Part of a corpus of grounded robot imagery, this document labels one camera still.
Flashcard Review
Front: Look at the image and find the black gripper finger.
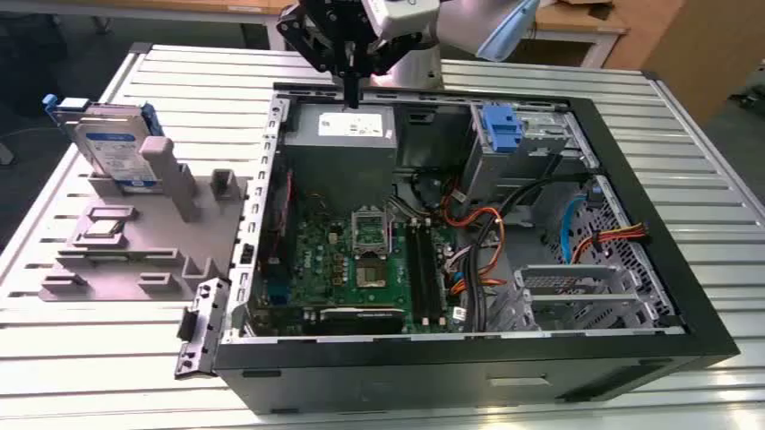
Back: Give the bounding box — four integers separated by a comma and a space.
352, 33, 432, 111
276, 4, 355, 109

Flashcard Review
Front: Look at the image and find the hard disk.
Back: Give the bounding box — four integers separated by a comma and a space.
41, 94, 165, 194

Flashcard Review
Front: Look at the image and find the orange red power wire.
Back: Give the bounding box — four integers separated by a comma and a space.
570, 221, 652, 266

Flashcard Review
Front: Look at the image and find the metal disk bay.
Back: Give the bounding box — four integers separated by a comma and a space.
508, 262, 662, 333

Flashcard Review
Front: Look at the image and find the blue drive latch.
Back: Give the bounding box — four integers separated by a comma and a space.
480, 104, 522, 154

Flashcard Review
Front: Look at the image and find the grey power supply unit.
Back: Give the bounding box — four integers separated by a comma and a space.
280, 103, 399, 214

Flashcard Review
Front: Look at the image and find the metal drive cage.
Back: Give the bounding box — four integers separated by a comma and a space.
461, 103, 599, 208

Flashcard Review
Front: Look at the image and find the metal socket cover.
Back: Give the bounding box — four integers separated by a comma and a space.
348, 205, 393, 260

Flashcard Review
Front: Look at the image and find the dark office chair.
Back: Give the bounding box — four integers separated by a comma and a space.
0, 17, 66, 117

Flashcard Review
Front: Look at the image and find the CPU socket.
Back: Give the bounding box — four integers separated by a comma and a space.
353, 259, 393, 293

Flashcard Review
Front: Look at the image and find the green motherboard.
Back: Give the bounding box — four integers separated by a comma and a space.
248, 203, 474, 336

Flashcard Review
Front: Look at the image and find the grey parts rack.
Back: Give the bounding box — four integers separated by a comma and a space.
36, 136, 256, 302

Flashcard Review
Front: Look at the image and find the silver CPU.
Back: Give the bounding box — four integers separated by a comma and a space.
85, 218, 128, 239

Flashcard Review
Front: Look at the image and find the green RAM stick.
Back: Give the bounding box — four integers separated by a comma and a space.
80, 250, 150, 263

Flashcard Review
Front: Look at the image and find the black graphics card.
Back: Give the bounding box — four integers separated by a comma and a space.
301, 305, 408, 336

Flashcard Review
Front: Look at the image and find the black open PC case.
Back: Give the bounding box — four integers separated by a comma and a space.
211, 82, 742, 416

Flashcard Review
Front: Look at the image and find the wooden desk white frame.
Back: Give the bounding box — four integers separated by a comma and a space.
70, 0, 632, 68

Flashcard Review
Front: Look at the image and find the yellow black wire bundle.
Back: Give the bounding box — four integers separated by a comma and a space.
384, 193, 447, 221

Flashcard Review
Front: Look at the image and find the orange wire bundle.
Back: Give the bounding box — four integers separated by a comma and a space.
440, 206, 510, 297

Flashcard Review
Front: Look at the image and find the blue data wire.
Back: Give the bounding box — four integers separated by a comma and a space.
560, 185, 603, 265

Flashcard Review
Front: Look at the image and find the black cable bundle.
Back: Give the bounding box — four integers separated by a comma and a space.
464, 172, 599, 333

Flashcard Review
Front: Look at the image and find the grey metal retainer bracket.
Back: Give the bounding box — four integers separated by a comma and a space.
173, 276, 233, 381

